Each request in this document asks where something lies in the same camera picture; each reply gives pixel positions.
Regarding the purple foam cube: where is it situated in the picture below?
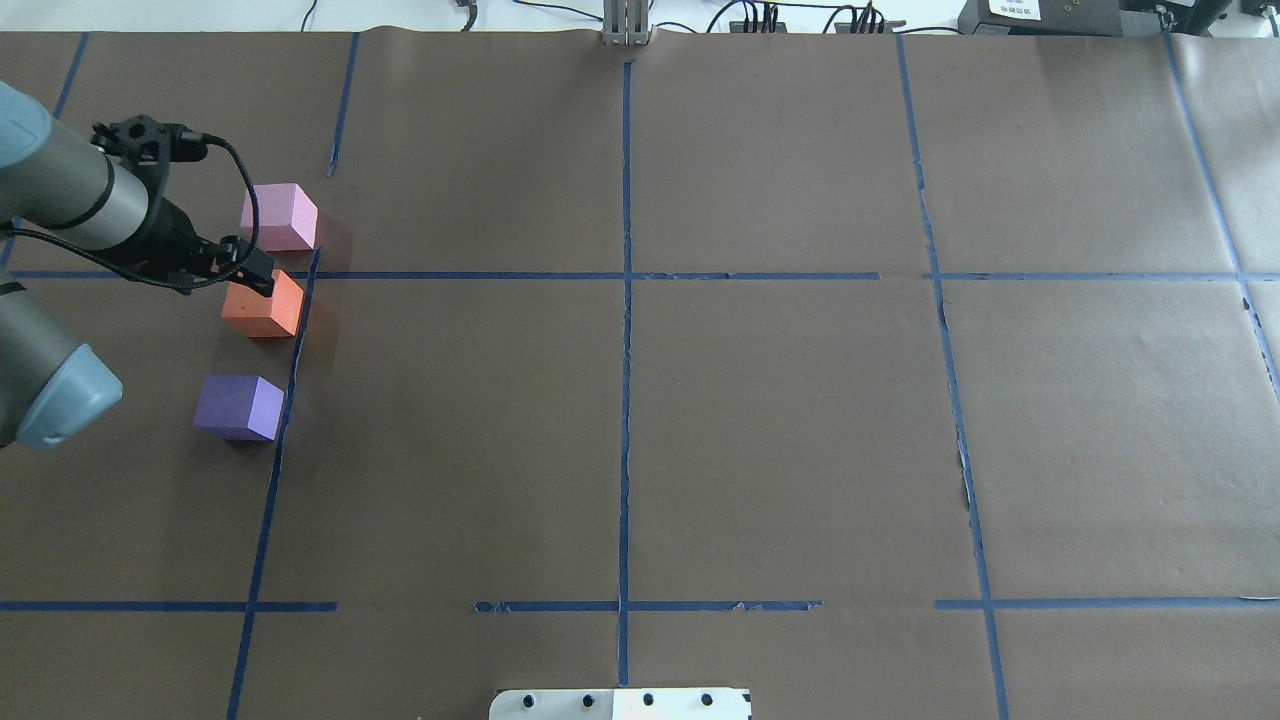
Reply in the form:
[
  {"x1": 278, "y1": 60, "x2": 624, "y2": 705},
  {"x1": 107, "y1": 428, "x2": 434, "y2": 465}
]
[{"x1": 192, "y1": 374, "x2": 285, "y2": 442}]

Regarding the black camera cable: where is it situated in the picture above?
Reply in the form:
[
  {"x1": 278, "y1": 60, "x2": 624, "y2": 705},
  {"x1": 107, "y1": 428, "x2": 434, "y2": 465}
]
[{"x1": 0, "y1": 135, "x2": 261, "y2": 291}]

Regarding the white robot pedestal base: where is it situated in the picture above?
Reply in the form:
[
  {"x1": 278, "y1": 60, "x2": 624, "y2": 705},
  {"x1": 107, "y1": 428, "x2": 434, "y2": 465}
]
[{"x1": 488, "y1": 687, "x2": 754, "y2": 719}]

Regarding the pink foam cube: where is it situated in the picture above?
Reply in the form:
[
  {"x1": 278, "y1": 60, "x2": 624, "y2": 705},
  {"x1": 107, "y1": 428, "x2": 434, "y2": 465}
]
[{"x1": 253, "y1": 183, "x2": 320, "y2": 252}]

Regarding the orange foam cube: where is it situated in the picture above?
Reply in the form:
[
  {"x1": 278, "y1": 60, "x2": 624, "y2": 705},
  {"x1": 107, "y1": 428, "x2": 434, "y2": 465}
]
[{"x1": 220, "y1": 269, "x2": 305, "y2": 340}]

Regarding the black equipment box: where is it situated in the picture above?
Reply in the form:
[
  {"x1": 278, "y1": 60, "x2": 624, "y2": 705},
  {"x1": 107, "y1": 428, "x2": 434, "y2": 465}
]
[{"x1": 956, "y1": 1, "x2": 1231, "y2": 38}]

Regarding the brown paper table cover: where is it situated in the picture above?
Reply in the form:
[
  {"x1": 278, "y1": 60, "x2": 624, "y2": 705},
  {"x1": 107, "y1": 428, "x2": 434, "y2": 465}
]
[{"x1": 3, "y1": 28, "x2": 1277, "y2": 719}]

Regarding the black power strip right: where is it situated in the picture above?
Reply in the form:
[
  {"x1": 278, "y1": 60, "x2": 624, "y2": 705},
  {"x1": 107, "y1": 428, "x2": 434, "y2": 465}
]
[{"x1": 829, "y1": 20, "x2": 906, "y2": 35}]

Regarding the black power strip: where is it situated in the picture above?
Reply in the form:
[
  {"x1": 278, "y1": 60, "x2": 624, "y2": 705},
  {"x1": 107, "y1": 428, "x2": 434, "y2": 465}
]
[
  {"x1": 829, "y1": 20, "x2": 906, "y2": 35},
  {"x1": 730, "y1": 10, "x2": 787, "y2": 35}
]

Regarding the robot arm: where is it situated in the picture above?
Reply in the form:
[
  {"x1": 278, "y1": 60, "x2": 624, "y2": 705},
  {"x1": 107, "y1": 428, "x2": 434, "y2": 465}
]
[{"x1": 1, "y1": 85, "x2": 275, "y2": 451}]

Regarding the aluminium frame post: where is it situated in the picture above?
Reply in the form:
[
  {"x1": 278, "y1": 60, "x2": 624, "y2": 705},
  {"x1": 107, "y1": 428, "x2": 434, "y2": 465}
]
[{"x1": 602, "y1": 0, "x2": 653, "y2": 47}]

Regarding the black power strip left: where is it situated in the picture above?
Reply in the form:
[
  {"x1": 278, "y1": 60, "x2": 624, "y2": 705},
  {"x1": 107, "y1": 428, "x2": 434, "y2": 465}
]
[{"x1": 730, "y1": 10, "x2": 787, "y2": 35}]

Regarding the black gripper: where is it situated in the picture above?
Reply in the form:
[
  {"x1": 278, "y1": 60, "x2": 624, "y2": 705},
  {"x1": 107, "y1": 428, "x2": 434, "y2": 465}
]
[{"x1": 110, "y1": 197, "x2": 275, "y2": 299}]

